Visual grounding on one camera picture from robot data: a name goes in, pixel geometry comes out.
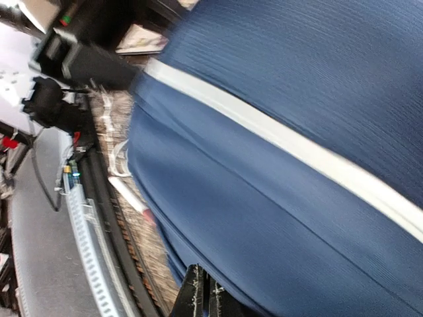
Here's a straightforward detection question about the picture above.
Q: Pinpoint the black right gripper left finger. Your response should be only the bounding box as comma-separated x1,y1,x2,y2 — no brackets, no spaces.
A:
170,264,206,317

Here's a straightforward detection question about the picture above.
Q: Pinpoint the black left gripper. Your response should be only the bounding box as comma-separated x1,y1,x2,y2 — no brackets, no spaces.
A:
31,21,138,90

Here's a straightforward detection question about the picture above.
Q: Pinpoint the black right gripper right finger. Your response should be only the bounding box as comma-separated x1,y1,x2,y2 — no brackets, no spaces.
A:
208,277,251,317

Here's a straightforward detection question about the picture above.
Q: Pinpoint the white pen red cap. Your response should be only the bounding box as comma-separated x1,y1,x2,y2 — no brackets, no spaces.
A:
108,176,155,224

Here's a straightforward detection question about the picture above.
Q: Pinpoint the small circuit board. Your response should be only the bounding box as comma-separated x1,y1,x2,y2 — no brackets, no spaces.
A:
63,159,80,188

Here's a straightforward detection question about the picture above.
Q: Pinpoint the white charger with cable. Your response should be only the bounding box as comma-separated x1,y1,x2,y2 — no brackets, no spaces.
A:
98,90,133,178

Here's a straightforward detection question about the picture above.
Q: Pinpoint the navy blue student backpack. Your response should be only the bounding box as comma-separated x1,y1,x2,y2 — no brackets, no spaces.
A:
128,1,422,316

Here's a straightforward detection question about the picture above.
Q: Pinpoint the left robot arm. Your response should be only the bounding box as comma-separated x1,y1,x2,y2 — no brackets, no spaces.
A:
1,1,136,113

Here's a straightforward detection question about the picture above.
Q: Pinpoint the white slotted cable duct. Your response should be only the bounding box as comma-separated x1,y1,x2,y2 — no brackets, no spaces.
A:
63,173,139,316

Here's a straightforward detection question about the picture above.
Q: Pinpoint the black front rail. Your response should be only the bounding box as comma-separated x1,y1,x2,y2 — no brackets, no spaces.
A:
70,94,169,316

